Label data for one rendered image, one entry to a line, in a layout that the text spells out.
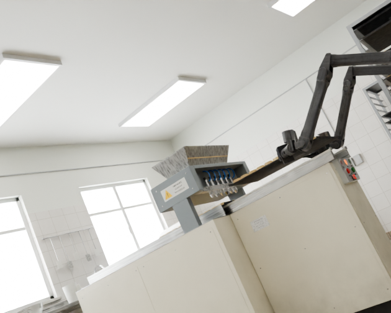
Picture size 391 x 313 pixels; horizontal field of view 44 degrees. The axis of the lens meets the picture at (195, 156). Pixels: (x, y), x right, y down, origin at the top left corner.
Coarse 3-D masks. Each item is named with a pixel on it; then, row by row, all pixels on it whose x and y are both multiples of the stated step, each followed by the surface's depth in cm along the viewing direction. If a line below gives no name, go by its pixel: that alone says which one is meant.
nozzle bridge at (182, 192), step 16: (176, 176) 287; (192, 176) 280; (208, 176) 310; (240, 176) 339; (160, 192) 293; (176, 192) 287; (192, 192) 281; (208, 192) 297; (224, 192) 326; (240, 192) 340; (160, 208) 294; (176, 208) 287; (192, 208) 283; (192, 224) 281
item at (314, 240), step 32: (288, 192) 269; (320, 192) 259; (352, 192) 261; (256, 224) 280; (288, 224) 269; (320, 224) 259; (352, 224) 250; (256, 256) 281; (288, 256) 270; (320, 256) 260; (352, 256) 251; (384, 256) 249; (288, 288) 270; (320, 288) 260; (352, 288) 251; (384, 288) 242
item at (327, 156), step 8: (328, 152) 257; (312, 160) 262; (320, 160) 259; (328, 160) 257; (296, 168) 267; (304, 168) 264; (312, 168) 262; (280, 176) 272; (288, 176) 270; (296, 176) 267; (264, 184) 277; (272, 184) 275; (280, 184) 272; (256, 192) 280; (264, 192) 278; (240, 200) 286; (248, 200) 284; (224, 208) 293; (232, 208) 290; (240, 208) 287
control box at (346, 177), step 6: (336, 162) 258; (348, 162) 272; (336, 168) 259; (342, 168) 257; (354, 168) 276; (342, 174) 257; (348, 174) 261; (354, 174) 270; (342, 180) 257; (348, 180) 256; (354, 180) 265
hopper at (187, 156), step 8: (176, 152) 296; (184, 152) 294; (192, 152) 300; (200, 152) 308; (208, 152) 316; (216, 152) 324; (224, 152) 333; (168, 160) 300; (176, 160) 298; (184, 160) 296; (192, 160) 300; (200, 160) 307; (208, 160) 315; (216, 160) 324; (224, 160) 333; (160, 168) 304; (168, 168) 302; (176, 168) 300; (168, 176) 304
